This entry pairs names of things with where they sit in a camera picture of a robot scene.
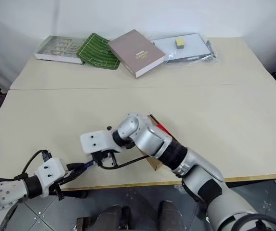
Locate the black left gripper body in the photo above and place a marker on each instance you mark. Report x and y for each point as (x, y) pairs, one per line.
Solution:
(58, 187)

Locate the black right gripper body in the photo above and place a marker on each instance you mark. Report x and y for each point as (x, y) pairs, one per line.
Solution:
(101, 156)

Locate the brown cardboard box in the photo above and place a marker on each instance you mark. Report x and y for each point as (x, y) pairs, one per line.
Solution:
(155, 164)

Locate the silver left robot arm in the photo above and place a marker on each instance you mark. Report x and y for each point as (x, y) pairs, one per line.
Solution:
(5, 195)

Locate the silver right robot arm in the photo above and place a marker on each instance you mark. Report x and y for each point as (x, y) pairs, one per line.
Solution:
(147, 139)

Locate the red tape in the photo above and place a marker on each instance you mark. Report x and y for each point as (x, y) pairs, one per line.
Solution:
(162, 129)

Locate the dark rounded shape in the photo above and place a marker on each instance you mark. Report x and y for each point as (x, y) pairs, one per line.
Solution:
(112, 216)
(170, 215)

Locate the green football pitch mat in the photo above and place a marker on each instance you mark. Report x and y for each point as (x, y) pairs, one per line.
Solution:
(96, 51)

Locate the brown thick book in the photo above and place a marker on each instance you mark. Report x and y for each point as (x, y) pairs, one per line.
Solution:
(135, 51)

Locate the grey-green hardcover book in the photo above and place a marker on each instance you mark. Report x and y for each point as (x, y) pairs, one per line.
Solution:
(53, 48)

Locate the clear plastic bag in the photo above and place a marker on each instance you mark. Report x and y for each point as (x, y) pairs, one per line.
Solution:
(200, 60)

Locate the yellow sponge block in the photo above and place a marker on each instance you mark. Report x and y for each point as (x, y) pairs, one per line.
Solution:
(180, 42)

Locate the grey flat board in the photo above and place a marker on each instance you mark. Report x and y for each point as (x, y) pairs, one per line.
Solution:
(193, 47)

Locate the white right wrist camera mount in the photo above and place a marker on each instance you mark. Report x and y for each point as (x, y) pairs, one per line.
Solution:
(96, 142)

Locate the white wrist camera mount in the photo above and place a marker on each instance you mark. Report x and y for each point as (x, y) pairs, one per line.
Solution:
(96, 142)
(49, 170)

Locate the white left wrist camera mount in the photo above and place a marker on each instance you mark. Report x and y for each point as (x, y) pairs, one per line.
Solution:
(49, 170)

